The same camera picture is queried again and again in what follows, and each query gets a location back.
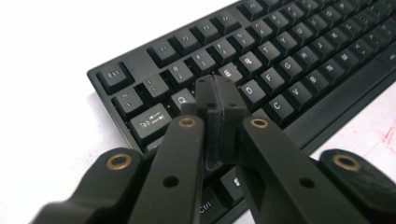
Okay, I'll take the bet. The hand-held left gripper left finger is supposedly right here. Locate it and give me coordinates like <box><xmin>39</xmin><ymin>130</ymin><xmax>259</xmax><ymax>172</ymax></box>
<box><xmin>180</xmin><ymin>74</ymin><xmax>223</xmax><ymax>172</ymax></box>

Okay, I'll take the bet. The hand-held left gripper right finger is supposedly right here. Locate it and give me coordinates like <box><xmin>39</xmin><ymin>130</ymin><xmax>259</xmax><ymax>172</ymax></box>
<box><xmin>214</xmin><ymin>74</ymin><xmax>252</xmax><ymax>165</ymax></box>

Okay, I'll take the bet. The black computer keyboard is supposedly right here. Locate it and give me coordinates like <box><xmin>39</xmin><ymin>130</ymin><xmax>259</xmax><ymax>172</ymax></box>
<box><xmin>86</xmin><ymin>0</ymin><xmax>396</xmax><ymax>224</ymax></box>

